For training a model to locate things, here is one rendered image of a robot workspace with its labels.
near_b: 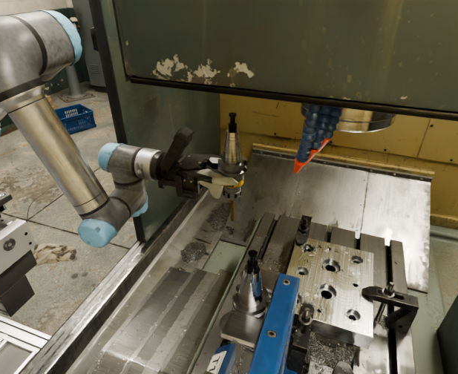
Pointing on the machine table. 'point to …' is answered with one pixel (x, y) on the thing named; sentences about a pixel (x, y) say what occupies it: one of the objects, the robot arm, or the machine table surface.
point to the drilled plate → (350, 332)
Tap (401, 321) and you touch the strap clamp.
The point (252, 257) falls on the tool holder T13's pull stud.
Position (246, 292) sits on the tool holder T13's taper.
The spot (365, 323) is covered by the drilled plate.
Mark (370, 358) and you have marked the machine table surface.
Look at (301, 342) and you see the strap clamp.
